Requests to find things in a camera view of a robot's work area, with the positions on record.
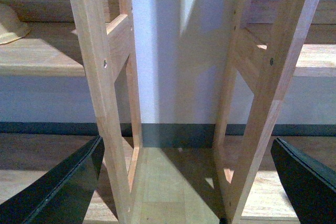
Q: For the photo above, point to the wooden shelf unit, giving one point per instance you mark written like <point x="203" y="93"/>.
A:
<point x="92" y="39"/>
<point x="268" y="74"/>

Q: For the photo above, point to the left wooden shelf unit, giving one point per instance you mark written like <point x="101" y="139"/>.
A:
<point x="92" y="39"/>

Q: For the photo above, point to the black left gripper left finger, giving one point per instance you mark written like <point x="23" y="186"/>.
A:
<point x="63" y="194"/>

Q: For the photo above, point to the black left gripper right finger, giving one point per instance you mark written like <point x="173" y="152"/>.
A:
<point x="308" y="183"/>

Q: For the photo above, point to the cream plush toy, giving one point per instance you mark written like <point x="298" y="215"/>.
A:
<point x="12" y="28"/>

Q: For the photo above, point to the right wooden shelf unit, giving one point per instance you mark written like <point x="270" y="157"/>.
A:
<point x="268" y="74"/>

